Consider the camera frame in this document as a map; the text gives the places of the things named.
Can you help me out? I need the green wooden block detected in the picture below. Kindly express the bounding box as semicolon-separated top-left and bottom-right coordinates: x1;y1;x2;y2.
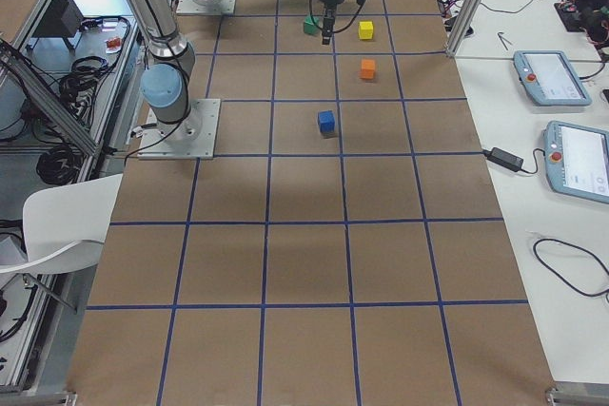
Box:
303;15;322;36

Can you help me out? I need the yellow wooden block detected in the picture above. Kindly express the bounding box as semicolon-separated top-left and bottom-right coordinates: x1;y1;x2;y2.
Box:
358;21;375;41

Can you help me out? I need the orange wooden block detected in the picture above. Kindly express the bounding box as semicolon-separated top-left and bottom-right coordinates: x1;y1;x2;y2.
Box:
360;59;376;81

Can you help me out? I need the blue wooden block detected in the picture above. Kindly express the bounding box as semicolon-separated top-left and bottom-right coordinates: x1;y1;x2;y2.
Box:
317;110;336;136

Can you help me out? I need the allen key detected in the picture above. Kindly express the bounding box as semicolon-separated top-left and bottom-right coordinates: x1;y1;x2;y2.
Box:
497;31;511;50

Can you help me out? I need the red snack packet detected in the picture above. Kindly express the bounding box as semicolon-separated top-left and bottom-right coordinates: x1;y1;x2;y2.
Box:
106;36;122;54

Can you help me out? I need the far teach pendant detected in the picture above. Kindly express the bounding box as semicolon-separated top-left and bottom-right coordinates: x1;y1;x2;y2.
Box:
513;50;592;106

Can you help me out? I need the teach pendant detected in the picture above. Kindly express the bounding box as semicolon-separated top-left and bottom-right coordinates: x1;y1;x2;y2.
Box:
513;50;592;106
543;121;608;203

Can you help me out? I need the black power adapter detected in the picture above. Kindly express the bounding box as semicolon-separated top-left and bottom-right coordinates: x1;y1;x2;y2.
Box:
482;147;523;172

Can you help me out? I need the near teach pendant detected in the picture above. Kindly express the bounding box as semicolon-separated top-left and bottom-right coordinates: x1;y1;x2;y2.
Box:
543;121;608;203

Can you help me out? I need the white chair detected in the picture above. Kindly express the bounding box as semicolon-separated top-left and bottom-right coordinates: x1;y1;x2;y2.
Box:
1;174;123;275

